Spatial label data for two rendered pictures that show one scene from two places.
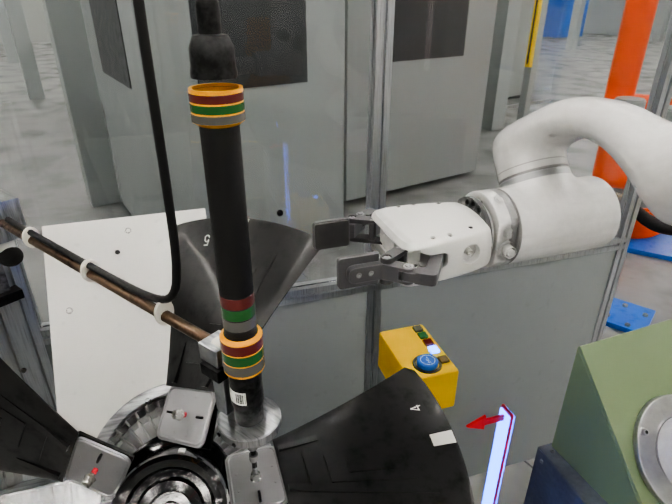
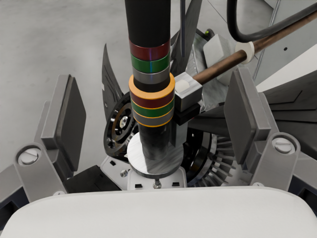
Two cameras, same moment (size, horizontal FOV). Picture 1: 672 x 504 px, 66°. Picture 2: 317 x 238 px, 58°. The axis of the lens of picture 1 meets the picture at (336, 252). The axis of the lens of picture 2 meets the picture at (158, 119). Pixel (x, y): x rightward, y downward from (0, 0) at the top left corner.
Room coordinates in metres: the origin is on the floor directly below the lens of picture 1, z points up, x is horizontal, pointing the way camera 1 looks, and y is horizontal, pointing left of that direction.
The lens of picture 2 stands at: (0.49, -0.09, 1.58)
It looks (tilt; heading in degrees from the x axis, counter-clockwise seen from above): 50 degrees down; 106
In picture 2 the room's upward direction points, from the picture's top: 2 degrees counter-clockwise
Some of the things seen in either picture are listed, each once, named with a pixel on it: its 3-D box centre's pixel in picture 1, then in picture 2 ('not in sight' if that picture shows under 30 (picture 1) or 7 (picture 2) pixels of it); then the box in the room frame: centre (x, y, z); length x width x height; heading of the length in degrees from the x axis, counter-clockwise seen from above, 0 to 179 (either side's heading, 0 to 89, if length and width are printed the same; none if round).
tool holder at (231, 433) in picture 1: (240, 387); (161, 126); (0.43, 0.10, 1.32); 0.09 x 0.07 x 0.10; 52
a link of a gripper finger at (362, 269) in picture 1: (375, 274); (35, 148); (0.41, -0.04, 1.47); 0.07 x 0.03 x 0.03; 107
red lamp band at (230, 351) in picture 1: (241, 339); (152, 87); (0.43, 0.10, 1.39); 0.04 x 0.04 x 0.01
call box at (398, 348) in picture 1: (415, 370); not in sight; (0.81, -0.16, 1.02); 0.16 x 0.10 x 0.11; 17
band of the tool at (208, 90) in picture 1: (217, 105); not in sight; (0.43, 0.10, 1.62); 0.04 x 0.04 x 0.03
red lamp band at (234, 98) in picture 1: (216, 95); not in sight; (0.43, 0.10, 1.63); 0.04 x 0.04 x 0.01
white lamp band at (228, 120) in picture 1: (218, 115); not in sight; (0.43, 0.10, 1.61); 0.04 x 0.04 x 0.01
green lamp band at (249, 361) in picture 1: (242, 349); (152, 97); (0.43, 0.10, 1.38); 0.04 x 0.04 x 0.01
